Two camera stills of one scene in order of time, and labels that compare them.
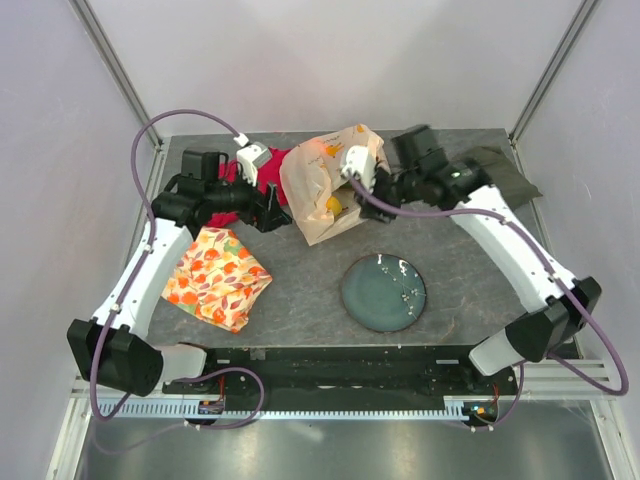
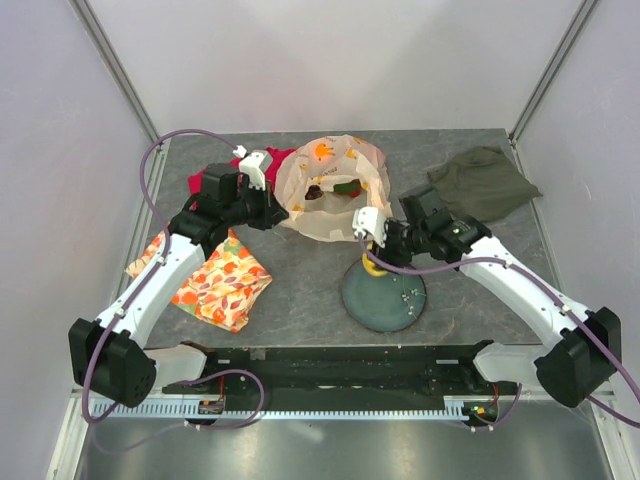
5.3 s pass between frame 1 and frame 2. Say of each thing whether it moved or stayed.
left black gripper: stayed
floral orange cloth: stayed
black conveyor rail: stayed
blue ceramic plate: stayed
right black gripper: moved
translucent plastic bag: moved
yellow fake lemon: moved
